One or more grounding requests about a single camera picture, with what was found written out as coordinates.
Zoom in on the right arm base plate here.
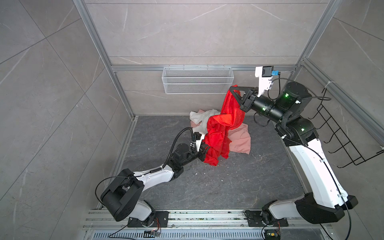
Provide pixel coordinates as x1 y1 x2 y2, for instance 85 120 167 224
244 210 289 227

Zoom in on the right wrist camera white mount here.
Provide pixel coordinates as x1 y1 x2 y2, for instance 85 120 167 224
255 66 280 98

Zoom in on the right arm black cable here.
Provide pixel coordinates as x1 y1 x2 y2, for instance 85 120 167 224
266 74 332 103

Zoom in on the white cloth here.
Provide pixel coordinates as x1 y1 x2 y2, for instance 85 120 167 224
189 109 220 135

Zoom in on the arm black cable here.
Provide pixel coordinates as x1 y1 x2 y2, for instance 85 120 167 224
266 74 332 103
161 127 195 169

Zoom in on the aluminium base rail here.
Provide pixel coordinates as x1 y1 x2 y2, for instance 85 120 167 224
80 209 332 231

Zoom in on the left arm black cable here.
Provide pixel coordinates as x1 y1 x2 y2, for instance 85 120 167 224
161 127 195 169

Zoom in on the pink cloth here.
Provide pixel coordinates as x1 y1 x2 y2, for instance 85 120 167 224
190 109 252 155

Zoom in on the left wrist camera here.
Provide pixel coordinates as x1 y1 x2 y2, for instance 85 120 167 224
191 132 205 151

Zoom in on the aluminium frame profile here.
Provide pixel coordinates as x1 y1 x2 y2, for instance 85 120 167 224
72 0 139 121

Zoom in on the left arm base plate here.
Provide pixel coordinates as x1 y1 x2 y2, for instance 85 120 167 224
128 211 170 228

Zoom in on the white wire mesh basket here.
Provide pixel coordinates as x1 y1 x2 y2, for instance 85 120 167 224
162 67 234 95

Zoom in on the black wire hook rack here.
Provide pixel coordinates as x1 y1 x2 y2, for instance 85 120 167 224
309 88 384 169

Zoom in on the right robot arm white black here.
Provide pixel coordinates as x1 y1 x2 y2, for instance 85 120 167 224
229 82 358 225

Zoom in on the red cloth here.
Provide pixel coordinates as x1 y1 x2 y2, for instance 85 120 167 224
204 91 245 166

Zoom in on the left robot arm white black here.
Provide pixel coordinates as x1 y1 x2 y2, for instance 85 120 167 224
100 143 210 226

